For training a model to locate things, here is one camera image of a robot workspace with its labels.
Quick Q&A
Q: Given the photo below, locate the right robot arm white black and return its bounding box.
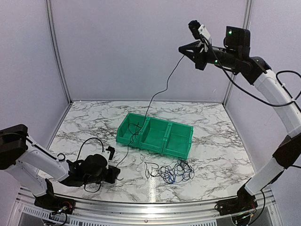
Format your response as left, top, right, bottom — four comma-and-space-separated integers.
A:
178, 20, 301, 211

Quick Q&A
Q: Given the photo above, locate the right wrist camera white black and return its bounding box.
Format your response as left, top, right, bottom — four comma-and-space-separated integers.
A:
188, 20, 211, 41

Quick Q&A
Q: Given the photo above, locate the thin blue cable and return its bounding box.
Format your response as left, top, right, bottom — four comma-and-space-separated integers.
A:
163, 168, 186, 184

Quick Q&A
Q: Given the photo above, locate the left aluminium corner post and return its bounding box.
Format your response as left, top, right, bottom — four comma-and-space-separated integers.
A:
45, 0, 72, 105

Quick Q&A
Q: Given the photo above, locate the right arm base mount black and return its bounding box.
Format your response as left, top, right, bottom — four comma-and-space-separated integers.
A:
214, 197, 258, 216

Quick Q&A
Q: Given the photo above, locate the green three-compartment plastic bin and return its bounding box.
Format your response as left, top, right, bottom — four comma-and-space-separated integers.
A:
116, 113, 193, 160

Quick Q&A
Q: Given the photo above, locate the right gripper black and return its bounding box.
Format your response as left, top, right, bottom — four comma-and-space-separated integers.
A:
179, 40, 240, 70

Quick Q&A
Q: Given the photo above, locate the thin black cable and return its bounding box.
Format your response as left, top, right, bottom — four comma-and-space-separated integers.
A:
115, 54, 186, 181
127, 121, 143, 142

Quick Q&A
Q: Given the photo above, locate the right aluminium corner post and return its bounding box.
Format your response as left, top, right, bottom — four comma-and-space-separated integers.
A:
222, 0, 253, 108

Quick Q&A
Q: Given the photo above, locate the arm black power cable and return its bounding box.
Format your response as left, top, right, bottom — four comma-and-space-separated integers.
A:
56, 137, 105, 193
202, 37, 301, 169

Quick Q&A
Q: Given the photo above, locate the aluminium front frame rail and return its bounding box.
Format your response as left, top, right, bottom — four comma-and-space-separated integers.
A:
8, 187, 283, 226

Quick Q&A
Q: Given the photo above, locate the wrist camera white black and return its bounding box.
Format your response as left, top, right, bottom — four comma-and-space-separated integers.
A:
188, 20, 211, 41
101, 146, 115, 169

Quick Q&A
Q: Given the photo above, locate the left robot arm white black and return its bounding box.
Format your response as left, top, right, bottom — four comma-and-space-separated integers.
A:
0, 124, 120, 210

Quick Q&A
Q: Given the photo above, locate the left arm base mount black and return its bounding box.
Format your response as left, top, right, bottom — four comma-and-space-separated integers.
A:
34, 197, 76, 214

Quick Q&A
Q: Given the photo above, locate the black cable pile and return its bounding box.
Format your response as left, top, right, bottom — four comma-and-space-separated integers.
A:
144, 158, 195, 184

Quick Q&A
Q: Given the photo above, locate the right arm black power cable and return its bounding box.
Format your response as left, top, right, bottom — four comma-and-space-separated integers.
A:
202, 37, 301, 169

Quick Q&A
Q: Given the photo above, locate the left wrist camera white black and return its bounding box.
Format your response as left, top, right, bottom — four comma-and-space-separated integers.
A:
101, 146, 115, 169

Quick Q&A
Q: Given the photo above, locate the aluminium corner post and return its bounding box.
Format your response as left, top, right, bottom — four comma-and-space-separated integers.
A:
45, 0, 72, 105
222, 0, 253, 108

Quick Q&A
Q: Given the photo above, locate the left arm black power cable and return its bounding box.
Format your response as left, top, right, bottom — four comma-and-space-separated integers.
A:
56, 137, 105, 193

